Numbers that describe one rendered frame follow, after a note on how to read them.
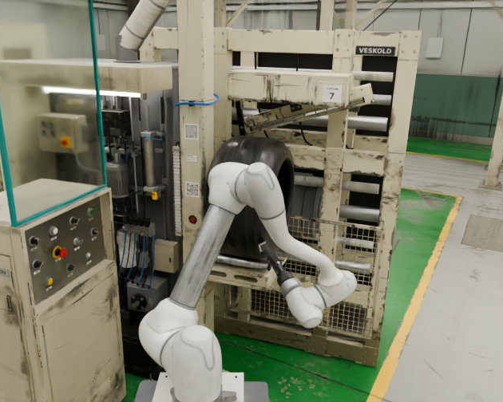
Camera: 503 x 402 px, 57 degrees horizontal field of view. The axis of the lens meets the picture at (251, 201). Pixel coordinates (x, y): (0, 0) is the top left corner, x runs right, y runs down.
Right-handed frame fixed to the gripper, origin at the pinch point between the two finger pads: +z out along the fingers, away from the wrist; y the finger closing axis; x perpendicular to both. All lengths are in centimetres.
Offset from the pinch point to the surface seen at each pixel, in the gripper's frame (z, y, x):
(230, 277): 10.6, 22.1, -17.7
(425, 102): 531, 490, 603
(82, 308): 17, 4, -84
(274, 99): 58, -32, 37
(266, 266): 3.3, 16.5, -0.8
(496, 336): -37, 160, 143
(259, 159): 24.9, -29.7, 12.8
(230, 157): 33.4, -29.7, 2.0
